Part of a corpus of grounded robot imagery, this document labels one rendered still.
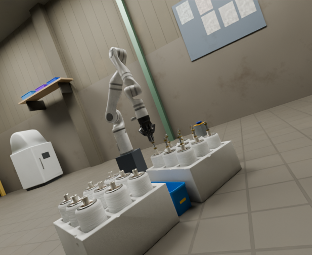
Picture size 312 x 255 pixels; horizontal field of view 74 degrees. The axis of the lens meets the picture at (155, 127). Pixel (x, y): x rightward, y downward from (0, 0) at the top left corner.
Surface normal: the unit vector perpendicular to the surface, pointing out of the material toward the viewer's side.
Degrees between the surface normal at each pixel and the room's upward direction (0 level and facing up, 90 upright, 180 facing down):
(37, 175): 90
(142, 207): 90
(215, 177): 90
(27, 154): 90
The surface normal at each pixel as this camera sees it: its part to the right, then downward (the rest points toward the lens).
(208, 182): 0.58, -0.19
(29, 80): -0.37, 0.17
